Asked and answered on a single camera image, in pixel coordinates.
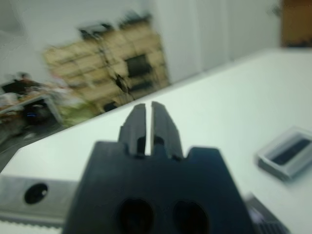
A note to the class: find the wooden crate stack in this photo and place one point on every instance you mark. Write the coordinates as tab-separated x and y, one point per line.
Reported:
80	61

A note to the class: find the yellow plastic bag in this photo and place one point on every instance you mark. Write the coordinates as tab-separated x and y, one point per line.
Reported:
80	112

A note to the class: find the long black tray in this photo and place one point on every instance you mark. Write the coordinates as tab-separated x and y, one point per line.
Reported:
134	19

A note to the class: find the seated person in camouflage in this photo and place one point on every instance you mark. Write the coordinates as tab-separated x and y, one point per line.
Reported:
25	83

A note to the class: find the slim black camera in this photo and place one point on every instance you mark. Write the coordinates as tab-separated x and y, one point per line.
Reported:
291	151

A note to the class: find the black box base white insert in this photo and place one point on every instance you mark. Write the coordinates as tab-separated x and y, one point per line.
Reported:
273	168

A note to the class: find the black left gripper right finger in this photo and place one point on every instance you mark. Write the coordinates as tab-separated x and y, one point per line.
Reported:
164	131

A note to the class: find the black computer tower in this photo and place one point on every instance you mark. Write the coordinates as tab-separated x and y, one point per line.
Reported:
35	114

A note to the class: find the black tray with foil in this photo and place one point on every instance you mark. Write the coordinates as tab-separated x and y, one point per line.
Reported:
95	30

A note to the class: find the black mesh office chair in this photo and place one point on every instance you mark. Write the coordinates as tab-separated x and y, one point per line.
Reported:
137	65

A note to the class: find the white office desk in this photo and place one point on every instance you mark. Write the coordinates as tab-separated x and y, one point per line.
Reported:
51	109

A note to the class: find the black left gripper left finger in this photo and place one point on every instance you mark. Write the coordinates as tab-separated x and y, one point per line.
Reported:
136	126

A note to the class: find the brown cardboard box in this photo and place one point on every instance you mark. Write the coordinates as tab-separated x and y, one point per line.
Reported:
296	24

